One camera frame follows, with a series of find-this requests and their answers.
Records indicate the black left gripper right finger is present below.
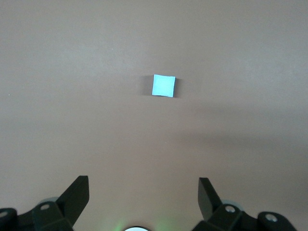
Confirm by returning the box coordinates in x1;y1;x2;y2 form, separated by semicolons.
192;177;295;231

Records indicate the blue foam cube block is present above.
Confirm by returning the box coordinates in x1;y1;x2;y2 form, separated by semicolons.
151;74;176;98

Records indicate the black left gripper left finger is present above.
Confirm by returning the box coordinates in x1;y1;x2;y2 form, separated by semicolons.
0;175;90;231

